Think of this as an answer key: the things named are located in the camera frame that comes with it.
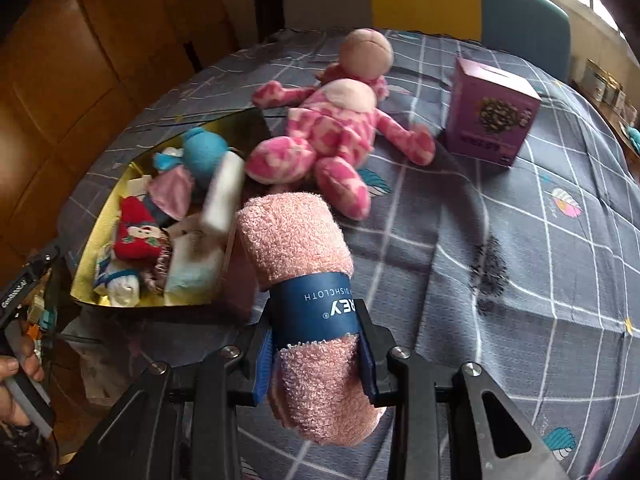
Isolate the pink towel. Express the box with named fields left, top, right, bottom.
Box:
left=235, top=192, right=388, bottom=446

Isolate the blue and pink plush toy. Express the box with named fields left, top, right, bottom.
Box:
left=150, top=127, right=231, bottom=221

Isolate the grey checked bed sheet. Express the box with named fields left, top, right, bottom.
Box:
left=55, top=27, right=640, bottom=480

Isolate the gold lined box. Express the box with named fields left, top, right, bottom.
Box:
left=70, top=107, right=268, bottom=323

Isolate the person's left forearm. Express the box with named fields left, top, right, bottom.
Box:
left=0, top=422, right=61, bottom=480

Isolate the white packet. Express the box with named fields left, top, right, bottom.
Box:
left=200, top=152, right=247, bottom=237

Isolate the pink spotted plush giraffe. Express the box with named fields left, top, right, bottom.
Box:
left=244, top=27, right=437, bottom=221

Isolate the metal tin can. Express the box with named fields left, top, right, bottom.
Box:
left=584, top=58, right=608, bottom=98

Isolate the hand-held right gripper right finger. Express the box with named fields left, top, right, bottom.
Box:
left=357, top=310, right=571, bottom=480

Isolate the person's left hand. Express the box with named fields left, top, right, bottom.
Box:
left=0, top=334, right=47, bottom=429

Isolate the grey yellow blue headboard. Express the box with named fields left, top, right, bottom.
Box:
left=281, top=0, right=572, bottom=83

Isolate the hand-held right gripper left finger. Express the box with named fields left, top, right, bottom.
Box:
left=75, top=310, right=281, bottom=480

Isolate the purple printed carton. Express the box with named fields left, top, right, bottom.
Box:
left=444, top=56, right=542, bottom=168

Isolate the wooden wardrobe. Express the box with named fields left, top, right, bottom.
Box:
left=0, top=0, right=261, bottom=281

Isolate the white cloth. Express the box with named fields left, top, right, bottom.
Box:
left=120, top=175, right=156, bottom=201

